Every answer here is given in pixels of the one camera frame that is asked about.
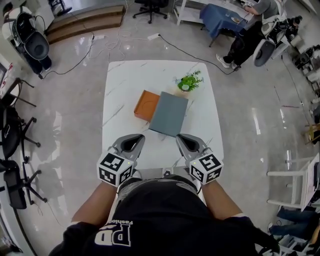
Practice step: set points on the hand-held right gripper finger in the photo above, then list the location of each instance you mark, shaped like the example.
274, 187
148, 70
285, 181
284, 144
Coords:
182, 149
197, 140

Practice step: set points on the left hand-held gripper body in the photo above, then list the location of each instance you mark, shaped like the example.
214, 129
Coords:
111, 163

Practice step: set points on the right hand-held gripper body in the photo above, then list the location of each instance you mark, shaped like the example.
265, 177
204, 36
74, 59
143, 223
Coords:
208, 165

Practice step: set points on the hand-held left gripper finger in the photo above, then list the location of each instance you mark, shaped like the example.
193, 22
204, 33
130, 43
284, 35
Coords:
125, 137
140, 150

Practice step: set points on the grey hardcover book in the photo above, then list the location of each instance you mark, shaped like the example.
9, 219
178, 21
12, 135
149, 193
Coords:
170, 115

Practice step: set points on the person's left forearm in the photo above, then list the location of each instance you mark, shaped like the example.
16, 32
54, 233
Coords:
98, 202

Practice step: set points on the person's right forearm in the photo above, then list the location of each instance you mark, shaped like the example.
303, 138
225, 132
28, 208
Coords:
220, 200

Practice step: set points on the person's right shoe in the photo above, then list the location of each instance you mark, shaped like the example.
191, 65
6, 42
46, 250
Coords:
167, 172

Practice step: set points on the orange box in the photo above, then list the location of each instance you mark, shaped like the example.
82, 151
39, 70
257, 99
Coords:
146, 106

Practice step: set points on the small green potted plant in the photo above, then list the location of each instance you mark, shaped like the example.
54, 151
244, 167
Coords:
188, 82

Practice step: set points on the person's black t-shirt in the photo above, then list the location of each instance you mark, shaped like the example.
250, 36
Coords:
162, 220

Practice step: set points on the black office chair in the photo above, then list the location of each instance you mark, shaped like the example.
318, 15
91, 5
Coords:
150, 8
12, 135
15, 185

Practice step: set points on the white power strip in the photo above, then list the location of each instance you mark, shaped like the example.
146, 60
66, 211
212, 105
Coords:
153, 36

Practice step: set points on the yellow wooden chair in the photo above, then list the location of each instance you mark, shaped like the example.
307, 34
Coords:
312, 132

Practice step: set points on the grey shell backpack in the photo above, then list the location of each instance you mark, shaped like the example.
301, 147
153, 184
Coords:
265, 51
35, 45

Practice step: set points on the white storage rack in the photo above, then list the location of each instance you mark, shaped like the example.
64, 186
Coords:
295, 246

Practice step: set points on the black metal chair white seat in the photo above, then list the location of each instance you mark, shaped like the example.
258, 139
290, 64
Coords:
15, 92

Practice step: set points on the wooden platform steps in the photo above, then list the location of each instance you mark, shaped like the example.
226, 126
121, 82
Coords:
85, 25

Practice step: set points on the blue tablecloth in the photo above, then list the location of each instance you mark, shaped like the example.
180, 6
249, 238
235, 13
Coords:
217, 17

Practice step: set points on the black standing fan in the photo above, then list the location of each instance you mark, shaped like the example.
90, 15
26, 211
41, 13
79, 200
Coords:
63, 10

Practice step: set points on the pale grey locker cabinet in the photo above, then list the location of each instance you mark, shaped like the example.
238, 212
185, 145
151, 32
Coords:
46, 11

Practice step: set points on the white wooden frame table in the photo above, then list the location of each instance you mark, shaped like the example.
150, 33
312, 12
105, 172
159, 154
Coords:
292, 185

